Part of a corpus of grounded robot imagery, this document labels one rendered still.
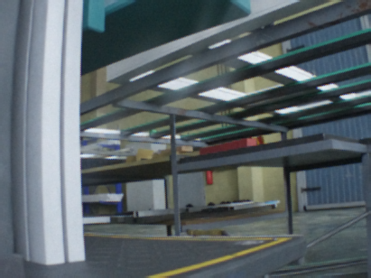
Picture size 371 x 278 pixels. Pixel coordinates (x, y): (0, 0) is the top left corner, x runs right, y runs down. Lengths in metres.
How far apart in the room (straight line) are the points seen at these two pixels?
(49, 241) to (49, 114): 0.15
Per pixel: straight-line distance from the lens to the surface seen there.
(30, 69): 0.53
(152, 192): 10.74
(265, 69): 1.43
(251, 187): 8.72
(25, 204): 0.51
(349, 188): 7.94
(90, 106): 1.78
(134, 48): 0.72
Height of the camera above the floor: 0.39
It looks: 10 degrees up
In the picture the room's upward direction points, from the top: 3 degrees counter-clockwise
